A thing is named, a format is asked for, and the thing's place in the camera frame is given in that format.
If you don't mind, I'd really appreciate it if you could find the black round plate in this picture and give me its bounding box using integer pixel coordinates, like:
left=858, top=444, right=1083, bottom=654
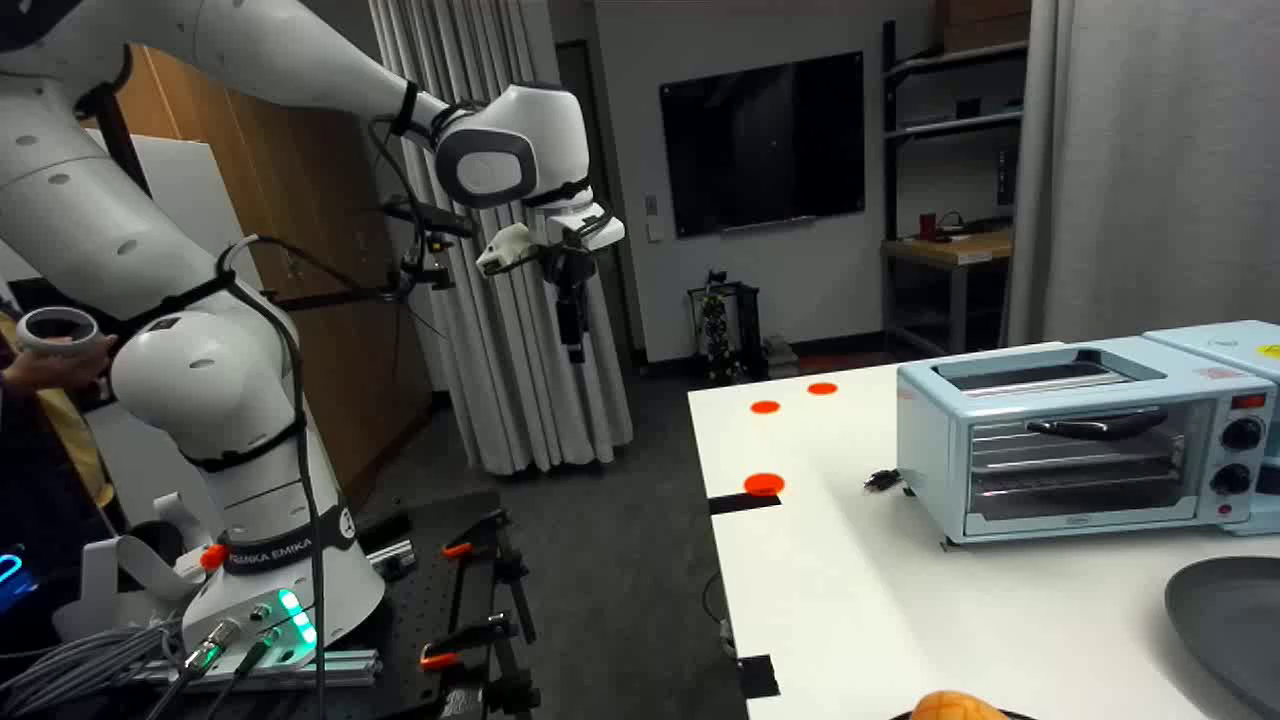
left=1158, top=558, right=1280, bottom=720

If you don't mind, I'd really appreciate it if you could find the brown cardboard box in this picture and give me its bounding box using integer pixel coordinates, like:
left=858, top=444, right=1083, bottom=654
left=937, top=0, right=1031, bottom=56

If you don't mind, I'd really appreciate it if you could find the bystander hand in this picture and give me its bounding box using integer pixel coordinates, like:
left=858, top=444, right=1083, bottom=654
left=0, top=338, right=121, bottom=400

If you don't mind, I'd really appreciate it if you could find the round orange fruit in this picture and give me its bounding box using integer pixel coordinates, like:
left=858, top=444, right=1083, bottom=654
left=907, top=689, right=1013, bottom=720

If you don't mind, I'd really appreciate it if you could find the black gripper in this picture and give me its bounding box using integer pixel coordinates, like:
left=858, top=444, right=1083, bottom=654
left=541, top=244, right=598, bottom=369

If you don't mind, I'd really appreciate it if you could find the grey cable bundle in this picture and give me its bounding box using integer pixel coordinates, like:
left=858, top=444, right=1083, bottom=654
left=0, top=615, right=183, bottom=720

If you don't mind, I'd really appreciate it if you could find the person in dark clothes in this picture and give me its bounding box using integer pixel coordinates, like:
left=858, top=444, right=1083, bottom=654
left=0, top=385, right=123, bottom=645

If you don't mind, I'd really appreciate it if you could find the white board panel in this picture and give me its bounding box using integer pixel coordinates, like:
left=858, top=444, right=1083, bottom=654
left=0, top=132, right=273, bottom=305

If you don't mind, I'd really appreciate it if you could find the black wall monitor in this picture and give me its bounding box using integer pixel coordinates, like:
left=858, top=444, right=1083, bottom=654
left=657, top=49, right=873, bottom=244

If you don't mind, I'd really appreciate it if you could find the black clamp with orange handle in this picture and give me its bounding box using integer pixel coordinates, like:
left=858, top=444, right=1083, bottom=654
left=416, top=611, right=543, bottom=720
left=435, top=511, right=535, bottom=645

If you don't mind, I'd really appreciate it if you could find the brown wooden cabinet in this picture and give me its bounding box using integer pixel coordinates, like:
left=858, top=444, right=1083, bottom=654
left=111, top=43, right=435, bottom=503

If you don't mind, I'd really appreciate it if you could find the black shelf unit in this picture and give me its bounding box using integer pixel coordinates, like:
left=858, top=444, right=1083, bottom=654
left=877, top=15, right=1036, bottom=355

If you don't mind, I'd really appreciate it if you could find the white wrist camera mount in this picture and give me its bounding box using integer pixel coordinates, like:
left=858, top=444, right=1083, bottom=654
left=476, top=203, right=627, bottom=282

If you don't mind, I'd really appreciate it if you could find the black camera on stand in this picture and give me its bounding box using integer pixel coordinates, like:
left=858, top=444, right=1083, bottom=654
left=276, top=197, right=485, bottom=318

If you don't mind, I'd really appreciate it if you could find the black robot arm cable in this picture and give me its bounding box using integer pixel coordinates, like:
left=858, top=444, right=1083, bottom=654
left=210, top=75, right=464, bottom=711

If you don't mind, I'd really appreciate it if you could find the white pleated curtain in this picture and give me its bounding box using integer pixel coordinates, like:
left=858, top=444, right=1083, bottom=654
left=363, top=0, right=639, bottom=482

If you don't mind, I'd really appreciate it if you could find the green lit robot base box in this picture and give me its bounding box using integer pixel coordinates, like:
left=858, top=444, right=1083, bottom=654
left=177, top=585, right=393, bottom=693

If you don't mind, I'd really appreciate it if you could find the blue glowing device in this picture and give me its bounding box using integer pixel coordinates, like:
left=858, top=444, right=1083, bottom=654
left=0, top=548, right=44, bottom=615

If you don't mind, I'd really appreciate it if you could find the black floor device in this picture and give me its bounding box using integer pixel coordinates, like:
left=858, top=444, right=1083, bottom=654
left=685, top=270, right=773, bottom=392

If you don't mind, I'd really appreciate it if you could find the light blue toaster oven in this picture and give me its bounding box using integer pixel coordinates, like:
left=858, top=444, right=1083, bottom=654
left=893, top=318, right=1280, bottom=551

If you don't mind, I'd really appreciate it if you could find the pale grey wide curtain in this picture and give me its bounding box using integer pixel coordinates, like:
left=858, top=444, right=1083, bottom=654
left=1005, top=0, right=1280, bottom=352

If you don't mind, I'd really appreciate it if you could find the white tape roll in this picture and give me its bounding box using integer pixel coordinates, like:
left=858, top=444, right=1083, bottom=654
left=10, top=305, right=102, bottom=352

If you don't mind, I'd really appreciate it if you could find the wooden desk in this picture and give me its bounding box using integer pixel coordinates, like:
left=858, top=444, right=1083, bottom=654
left=885, top=228, right=1016, bottom=352

